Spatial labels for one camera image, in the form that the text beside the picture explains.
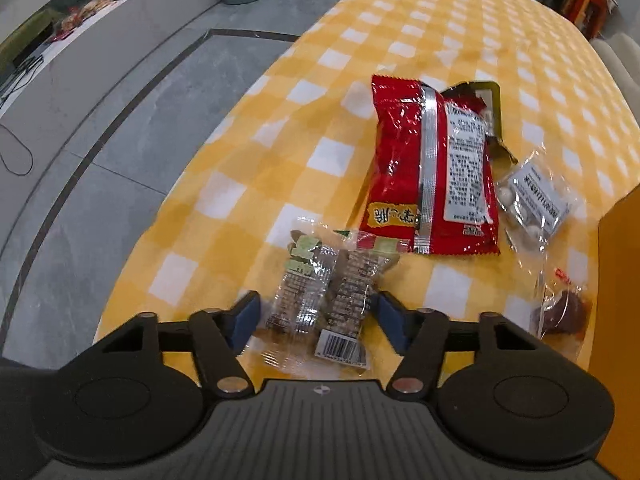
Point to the orange plastic stool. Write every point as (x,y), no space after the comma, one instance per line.
(587,5)

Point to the clear packet white balls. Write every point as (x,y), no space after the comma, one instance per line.
(537,195)

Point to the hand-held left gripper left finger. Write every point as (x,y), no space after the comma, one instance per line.
(245,317)

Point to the orange cardboard box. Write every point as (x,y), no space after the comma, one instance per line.
(620,285)

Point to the pile of red packets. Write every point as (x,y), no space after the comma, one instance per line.
(85,12)

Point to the clear packet green label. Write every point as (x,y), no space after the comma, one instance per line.
(320,295)

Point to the olive green snack packet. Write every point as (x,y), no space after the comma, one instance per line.
(495,97)

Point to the white low cabinet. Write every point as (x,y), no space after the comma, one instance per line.
(100,50)

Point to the grey sofa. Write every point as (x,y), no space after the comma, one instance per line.
(622,60)

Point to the red snack packet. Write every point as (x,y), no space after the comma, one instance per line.
(400,160)

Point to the clear packet brown candied fruit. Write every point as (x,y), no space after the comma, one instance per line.
(562,312)

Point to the yellow checkered tablecloth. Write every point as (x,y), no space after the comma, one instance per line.
(400,25)

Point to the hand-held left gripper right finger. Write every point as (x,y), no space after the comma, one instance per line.
(392,320)

